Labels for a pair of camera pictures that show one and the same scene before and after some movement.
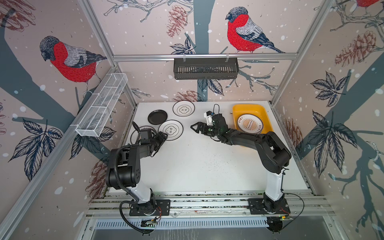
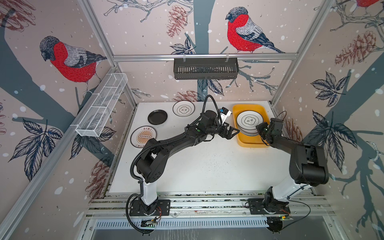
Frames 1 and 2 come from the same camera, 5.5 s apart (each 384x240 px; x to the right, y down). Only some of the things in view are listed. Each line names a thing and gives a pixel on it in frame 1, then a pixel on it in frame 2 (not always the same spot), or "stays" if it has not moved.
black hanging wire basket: x=206 y=68 stays
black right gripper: x=201 y=127 to x=260 y=127
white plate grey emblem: x=173 y=128 to x=249 y=120
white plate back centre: x=183 y=108 stays
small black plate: x=157 y=117 stays
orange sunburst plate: x=134 y=135 stays
